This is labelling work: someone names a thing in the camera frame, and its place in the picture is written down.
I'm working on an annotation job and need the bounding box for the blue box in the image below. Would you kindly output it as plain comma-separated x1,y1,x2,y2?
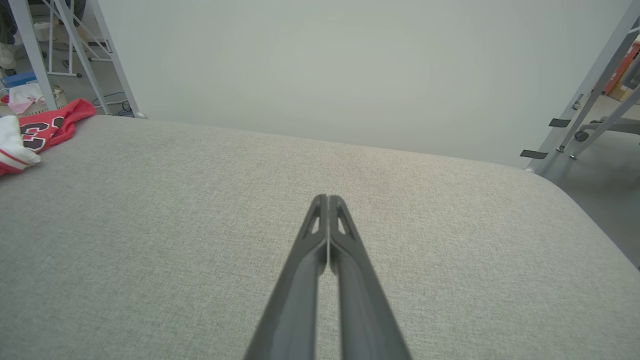
0,71,38,89

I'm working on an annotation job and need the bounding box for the grey metal stand frame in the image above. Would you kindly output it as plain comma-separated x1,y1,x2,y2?
525,0,640,176

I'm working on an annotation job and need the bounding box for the brown cardboard box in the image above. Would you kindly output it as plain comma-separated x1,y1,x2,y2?
607,80,637,103

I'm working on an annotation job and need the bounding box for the pink cloth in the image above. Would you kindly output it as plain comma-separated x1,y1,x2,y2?
7,82,47,115

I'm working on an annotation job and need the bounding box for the red and white basketball jersey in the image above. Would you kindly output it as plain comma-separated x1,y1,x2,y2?
0,98,97,177

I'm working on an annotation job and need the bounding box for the white metal stand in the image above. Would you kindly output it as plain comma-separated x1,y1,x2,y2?
34,0,115,79

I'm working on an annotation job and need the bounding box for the grey office chair base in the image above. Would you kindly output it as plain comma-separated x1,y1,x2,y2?
574,116,640,143

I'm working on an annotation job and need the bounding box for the red cardboard box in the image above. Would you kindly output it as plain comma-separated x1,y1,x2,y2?
602,39,640,96

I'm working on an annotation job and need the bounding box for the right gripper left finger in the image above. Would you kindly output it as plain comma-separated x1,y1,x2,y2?
244,194,330,360

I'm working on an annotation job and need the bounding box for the white woven laundry basket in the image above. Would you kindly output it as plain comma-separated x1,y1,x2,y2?
0,85,68,118

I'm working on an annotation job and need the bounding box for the grey metal table frame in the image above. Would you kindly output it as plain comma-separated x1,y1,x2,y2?
7,0,147,119

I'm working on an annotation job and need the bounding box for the person in dark trousers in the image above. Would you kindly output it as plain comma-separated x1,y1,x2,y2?
0,0,20,71

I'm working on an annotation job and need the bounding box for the grey fabric sofa cushion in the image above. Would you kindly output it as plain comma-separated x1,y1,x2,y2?
0,115,640,360

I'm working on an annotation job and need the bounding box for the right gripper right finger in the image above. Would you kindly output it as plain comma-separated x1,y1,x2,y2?
329,195,413,360

